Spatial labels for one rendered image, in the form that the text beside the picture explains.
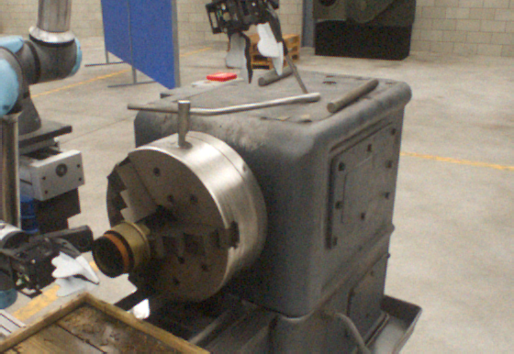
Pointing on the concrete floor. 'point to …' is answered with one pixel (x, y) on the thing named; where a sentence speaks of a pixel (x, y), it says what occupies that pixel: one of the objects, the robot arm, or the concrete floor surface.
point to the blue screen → (141, 23)
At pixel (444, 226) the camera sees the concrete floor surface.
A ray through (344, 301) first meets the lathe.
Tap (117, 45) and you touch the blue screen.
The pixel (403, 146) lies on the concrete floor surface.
